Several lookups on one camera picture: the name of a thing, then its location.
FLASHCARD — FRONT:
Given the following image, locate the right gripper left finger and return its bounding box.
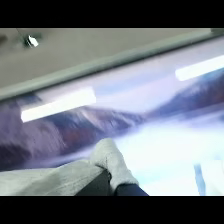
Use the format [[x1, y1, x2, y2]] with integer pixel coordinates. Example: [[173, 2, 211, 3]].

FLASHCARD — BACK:
[[75, 169, 113, 197]]

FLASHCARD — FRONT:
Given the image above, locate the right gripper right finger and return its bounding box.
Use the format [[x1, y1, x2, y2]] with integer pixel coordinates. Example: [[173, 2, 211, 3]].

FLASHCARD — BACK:
[[113, 183, 150, 197]]

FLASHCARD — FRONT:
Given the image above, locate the light grey garment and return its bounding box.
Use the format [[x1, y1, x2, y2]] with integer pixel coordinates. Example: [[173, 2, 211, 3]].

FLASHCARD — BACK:
[[0, 137, 140, 197]]

